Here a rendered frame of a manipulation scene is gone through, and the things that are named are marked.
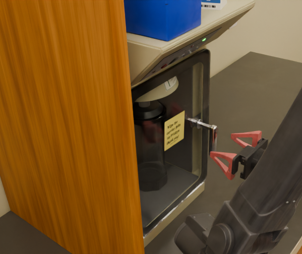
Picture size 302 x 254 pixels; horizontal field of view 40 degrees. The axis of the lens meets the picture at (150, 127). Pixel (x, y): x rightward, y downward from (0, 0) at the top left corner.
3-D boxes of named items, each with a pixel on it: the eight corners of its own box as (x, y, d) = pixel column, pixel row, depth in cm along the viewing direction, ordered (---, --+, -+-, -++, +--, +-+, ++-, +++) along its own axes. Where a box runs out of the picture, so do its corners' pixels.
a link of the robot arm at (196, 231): (230, 236, 50) (279, 227, 55) (180, 184, 59) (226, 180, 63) (202, 309, 54) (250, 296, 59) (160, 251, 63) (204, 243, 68)
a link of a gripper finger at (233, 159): (205, 146, 99) (240, 162, 93) (222, 133, 103) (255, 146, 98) (204, 169, 102) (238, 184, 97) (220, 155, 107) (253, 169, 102)
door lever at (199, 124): (201, 147, 110) (195, 152, 109) (201, 117, 105) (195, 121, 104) (218, 154, 107) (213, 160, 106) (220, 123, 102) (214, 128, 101)
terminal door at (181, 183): (134, 243, 100) (119, 95, 79) (204, 178, 119) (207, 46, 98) (136, 245, 100) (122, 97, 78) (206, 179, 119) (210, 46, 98)
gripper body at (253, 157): (239, 155, 95) (269, 168, 91) (261, 135, 102) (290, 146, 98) (237, 177, 99) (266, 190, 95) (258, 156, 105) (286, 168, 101)
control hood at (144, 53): (114, 87, 77) (108, 36, 72) (208, 36, 98) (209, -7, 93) (162, 104, 71) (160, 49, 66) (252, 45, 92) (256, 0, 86)
